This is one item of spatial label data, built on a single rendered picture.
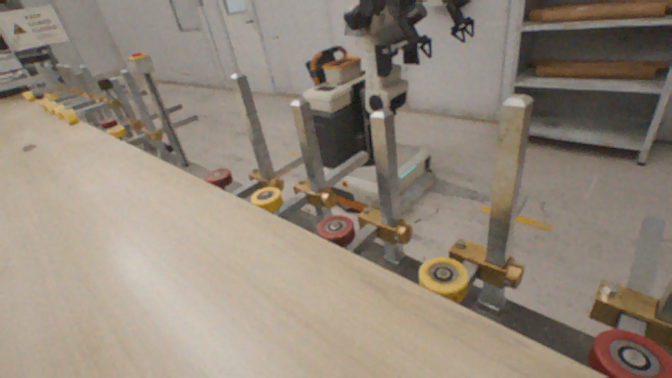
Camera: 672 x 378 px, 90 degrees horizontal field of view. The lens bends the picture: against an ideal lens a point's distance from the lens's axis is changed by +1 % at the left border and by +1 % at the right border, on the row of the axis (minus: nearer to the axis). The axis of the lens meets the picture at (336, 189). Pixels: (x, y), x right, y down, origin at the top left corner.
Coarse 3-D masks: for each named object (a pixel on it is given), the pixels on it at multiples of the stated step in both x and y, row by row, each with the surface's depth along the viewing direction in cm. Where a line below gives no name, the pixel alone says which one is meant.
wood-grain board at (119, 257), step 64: (0, 128) 215; (64, 128) 188; (0, 192) 121; (64, 192) 112; (128, 192) 104; (192, 192) 97; (0, 256) 84; (64, 256) 80; (128, 256) 76; (192, 256) 72; (256, 256) 69; (320, 256) 66; (0, 320) 65; (64, 320) 62; (128, 320) 60; (192, 320) 57; (256, 320) 55; (320, 320) 53; (384, 320) 51; (448, 320) 50
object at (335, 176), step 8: (360, 152) 115; (352, 160) 111; (360, 160) 112; (368, 160) 116; (336, 168) 109; (344, 168) 108; (352, 168) 110; (328, 176) 105; (336, 176) 105; (344, 176) 108; (328, 184) 103; (288, 200) 96; (296, 200) 96; (304, 200) 97; (280, 208) 93; (288, 208) 93; (296, 208) 96; (280, 216) 92; (288, 216) 94
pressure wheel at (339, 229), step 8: (336, 216) 75; (344, 216) 75; (320, 224) 74; (328, 224) 73; (336, 224) 72; (344, 224) 73; (352, 224) 72; (320, 232) 71; (328, 232) 71; (336, 232) 71; (344, 232) 70; (352, 232) 71; (328, 240) 70; (336, 240) 69; (344, 240) 70; (352, 240) 72
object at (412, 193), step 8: (424, 176) 99; (432, 176) 99; (416, 184) 96; (424, 184) 96; (432, 184) 100; (408, 192) 94; (416, 192) 94; (400, 200) 91; (408, 200) 91; (400, 208) 89; (368, 224) 84; (360, 232) 82; (368, 232) 82; (376, 232) 83; (360, 240) 80; (368, 240) 81; (344, 248) 78; (352, 248) 78; (360, 248) 80
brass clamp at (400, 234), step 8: (360, 216) 86; (368, 216) 85; (376, 216) 85; (360, 224) 87; (376, 224) 83; (384, 224) 82; (400, 224) 81; (384, 232) 82; (392, 232) 80; (400, 232) 79; (408, 232) 80; (384, 240) 84; (392, 240) 81; (400, 240) 79; (408, 240) 82
